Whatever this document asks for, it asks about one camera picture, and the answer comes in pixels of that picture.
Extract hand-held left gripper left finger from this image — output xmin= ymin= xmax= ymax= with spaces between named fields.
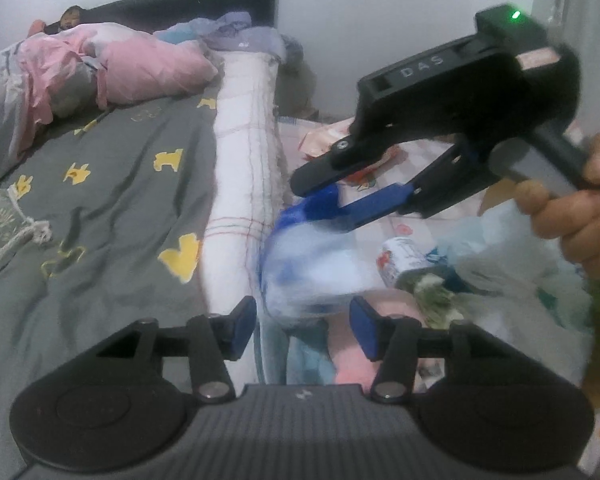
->
xmin=70 ymin=296 xmax=257 ymax=403

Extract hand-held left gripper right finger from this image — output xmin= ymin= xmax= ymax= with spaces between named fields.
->
xmin=349 ymin=296 xmax=536 ymax=403

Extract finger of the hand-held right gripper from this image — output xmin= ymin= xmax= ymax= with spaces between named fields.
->
xmin=277 ymin=139 xmax=362 ymax=233
xmin=336 ymin=146 xmax=480 ymax=235

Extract pink cloth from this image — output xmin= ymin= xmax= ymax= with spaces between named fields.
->
xmin=327 ymin=296 xmax=433 ymax=387

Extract white blue tissue pack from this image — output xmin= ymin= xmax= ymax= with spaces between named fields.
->
xmin=259 ymin=205 xmax=381 ymax=322

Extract person's right hand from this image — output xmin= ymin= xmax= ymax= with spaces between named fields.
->
xmin=516 ymin=131 xmax=600 ymax=281

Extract pink wet wipes packet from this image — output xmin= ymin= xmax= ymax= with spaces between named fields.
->
xmin=297 ymin=119 xmax=366 ymax=158

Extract light blue towel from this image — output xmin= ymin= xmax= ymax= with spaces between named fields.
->
xmin=285 ymin=330 xmax=339 ymax=386

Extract white quilted mattress pad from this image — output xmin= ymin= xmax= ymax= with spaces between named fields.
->
xmin=200 ymin=50 xmax=291 ymax=386

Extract green floral cloth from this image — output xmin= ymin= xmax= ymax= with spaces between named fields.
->
xmin=410 ymin=272 xmax=466 ymax=328

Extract dark grey cloth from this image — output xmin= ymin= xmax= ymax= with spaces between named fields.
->
xmin=280 ymin=35 xmax=307 ymax=68

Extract white plastic bag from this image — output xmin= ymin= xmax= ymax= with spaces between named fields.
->
xmin=450 ymin=205 xmax=598 ymax=386

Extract purple clothes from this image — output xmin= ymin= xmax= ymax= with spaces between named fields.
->
xmin=155 ymin=10 xmax=283 ymax=58

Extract grey yellow-print bedsheet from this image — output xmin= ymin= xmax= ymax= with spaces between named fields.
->
xmin=0 ymin=85 xmax=218 ymax=480

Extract pink grey quilt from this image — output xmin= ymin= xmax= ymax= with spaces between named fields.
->
xmin=0 ymin=22 xmax=220 ymax=171

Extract black bed headboard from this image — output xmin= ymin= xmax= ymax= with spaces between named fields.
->
xmin=80 ymin=0 xmax=281 ymax=41

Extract grey lace blanket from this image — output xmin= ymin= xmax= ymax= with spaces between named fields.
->
xmin=0 ymin=187 xmax=53 ymax=286

